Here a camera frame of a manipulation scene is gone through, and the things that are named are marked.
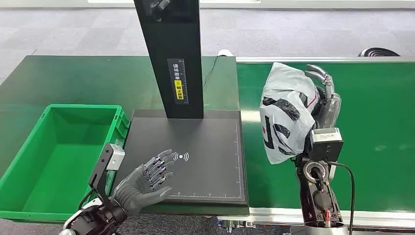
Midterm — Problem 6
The thin black cable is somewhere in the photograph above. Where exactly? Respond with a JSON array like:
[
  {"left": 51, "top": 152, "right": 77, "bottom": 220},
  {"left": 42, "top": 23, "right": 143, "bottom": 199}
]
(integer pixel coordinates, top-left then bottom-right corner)
[{"left": 202, "top": 56, "right": 219, "bottom": 88}]

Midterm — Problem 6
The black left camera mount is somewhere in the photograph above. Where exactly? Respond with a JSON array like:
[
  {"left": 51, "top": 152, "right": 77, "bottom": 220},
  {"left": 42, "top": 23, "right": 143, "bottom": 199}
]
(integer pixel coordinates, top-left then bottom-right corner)
[{"left": 88, "top": 142, "right": 114, "bottom": 199}]

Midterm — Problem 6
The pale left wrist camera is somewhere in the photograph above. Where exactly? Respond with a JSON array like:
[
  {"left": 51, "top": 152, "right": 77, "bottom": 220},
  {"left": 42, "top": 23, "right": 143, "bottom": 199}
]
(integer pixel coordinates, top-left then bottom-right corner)
[{"left": 105, "top": 143, "right": 125, "bottom": 171}]

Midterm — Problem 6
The green plastic crate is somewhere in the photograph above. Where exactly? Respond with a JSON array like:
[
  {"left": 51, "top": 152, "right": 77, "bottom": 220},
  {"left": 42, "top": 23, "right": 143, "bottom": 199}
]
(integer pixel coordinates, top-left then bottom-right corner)
[{"left": 0, "top": 103, "right": 131, "bottom": 224}]

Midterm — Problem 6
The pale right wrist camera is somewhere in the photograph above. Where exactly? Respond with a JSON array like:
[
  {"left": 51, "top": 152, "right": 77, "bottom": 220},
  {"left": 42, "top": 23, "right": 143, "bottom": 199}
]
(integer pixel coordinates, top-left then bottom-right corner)
[{"left": 308, "top": 127, "right": 345, "bottom": 163}]

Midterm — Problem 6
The black coiled hose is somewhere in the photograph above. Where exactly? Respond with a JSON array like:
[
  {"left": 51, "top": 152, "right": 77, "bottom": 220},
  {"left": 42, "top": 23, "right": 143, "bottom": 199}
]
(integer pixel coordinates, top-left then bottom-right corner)
[{"left": 357, "top": 47, "right": 401, "bottom": 58}]

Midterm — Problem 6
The metal bracket under conveyor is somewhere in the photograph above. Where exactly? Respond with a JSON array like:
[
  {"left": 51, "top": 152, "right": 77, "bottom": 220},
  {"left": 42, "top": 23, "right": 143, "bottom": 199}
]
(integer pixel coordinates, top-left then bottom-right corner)
[{"left": 218, "top": 220, "right": 257, "bottom": 234}]

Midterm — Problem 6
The black scanner platform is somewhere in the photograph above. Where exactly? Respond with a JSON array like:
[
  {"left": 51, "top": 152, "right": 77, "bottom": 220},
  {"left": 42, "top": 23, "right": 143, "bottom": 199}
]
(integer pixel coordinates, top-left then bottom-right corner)
[{"left": 112, "top": 109, "right": 250, "bottom": 208}]

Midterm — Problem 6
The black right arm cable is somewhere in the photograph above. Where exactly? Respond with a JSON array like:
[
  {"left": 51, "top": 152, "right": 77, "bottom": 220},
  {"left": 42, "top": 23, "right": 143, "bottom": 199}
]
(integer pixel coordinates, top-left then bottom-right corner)
[{"left": 325, "top": 161, "right": 356, "bottom": 235}]

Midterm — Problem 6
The white plastic mail package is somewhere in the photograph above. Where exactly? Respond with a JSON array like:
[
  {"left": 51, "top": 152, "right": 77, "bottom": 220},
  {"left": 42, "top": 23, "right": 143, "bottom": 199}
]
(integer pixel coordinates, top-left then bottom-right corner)
[{"left": 259, "top": 62, "right": 321, "bottom": 165}]

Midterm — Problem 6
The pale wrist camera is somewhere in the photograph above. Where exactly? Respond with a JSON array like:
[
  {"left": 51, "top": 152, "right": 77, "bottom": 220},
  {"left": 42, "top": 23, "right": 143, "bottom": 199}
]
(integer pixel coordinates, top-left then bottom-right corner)
[
  {"left": 105, "top": 143, "right": 125, "bottom": 171},
  {"left": 308, "top": 127, "right": 345, "bottom": 163}
]

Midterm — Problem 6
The black scanner column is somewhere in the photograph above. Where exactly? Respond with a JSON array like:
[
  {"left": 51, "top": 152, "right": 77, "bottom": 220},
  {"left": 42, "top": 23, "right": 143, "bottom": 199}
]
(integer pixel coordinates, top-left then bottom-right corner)
[{"left": 134, "top": 0, "right": 204, "bottom": 119}]

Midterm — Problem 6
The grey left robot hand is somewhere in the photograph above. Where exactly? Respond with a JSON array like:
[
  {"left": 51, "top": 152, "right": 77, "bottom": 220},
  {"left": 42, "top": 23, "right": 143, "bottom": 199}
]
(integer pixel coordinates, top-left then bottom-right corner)
[{"left": 112, "top": 149, "right": 178, "bottom": 217}]

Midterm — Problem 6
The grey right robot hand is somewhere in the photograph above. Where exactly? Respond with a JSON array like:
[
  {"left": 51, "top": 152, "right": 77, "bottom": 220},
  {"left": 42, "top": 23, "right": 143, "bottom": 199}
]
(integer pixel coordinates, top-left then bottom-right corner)
[{"left": 304, "top": 64, "right": 342, "bottom": 130}]

